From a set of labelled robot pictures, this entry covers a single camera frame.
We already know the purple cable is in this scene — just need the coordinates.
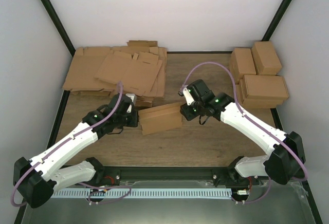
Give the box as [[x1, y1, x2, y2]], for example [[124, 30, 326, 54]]
[[9, 81, 132, 207], [181, 62, 308, 205]]

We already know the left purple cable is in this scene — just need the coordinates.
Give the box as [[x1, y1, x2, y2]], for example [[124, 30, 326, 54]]
[[9, 81, 132, 207]]

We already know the light blue slotted cable duct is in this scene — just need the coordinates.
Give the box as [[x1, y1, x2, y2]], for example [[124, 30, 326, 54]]
[[52, 188, 232, 199]]

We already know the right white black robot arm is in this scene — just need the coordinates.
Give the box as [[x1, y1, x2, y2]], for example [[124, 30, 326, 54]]
[[179, 79, 305, 185]]

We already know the right black frame post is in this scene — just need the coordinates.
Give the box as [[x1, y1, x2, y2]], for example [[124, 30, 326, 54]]
[[261, 0, 293, 42]]

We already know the cardboard box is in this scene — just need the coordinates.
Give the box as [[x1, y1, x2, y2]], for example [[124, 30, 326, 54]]
[[138, 103, 182, 136]]

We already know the folded box back middle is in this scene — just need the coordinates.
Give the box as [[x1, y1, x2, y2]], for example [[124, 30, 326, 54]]
[[229, 48, 257, 84]]

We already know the stack of flat cardboard sheets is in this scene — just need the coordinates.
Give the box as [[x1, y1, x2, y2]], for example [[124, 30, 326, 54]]
[[62, 40, 167, 107]]

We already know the black frame post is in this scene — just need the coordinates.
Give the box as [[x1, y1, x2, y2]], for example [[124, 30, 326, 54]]
[[40, 0, 76, 57], [261, 0, 293, 42]]

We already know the folded box back right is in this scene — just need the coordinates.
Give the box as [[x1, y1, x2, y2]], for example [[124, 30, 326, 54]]
[[251, 41, 282, 76]]

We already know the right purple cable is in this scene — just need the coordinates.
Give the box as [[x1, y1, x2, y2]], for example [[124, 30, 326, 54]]
[[181, 62, 308, 205]]

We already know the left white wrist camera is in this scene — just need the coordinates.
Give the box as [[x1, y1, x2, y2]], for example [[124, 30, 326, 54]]
[[126, 94, 137, 114]]

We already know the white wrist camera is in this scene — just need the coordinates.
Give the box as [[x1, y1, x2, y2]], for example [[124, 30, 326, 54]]
[[178, 85, 194, 106], [126, 94, 137, 114]]

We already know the left black frame post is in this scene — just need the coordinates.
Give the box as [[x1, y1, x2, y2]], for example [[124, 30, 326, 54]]
[[40, 0, 76, 57]]

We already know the folded box front bottom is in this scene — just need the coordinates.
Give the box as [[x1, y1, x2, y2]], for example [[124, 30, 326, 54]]
[[235, 84, 283, 108]]

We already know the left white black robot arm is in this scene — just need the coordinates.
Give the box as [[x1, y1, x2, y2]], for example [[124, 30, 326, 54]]
[[13, 94, 138, 208]]

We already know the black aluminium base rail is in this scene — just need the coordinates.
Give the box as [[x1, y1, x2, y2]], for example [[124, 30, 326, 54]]
[[83, 166, 244, 186]]

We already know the folded box front top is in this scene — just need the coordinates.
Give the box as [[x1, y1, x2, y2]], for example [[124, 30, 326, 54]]
[[240, 75, 289, 101]]

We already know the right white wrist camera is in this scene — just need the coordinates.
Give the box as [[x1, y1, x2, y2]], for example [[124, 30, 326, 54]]
[[178, 85, 194, 106]]

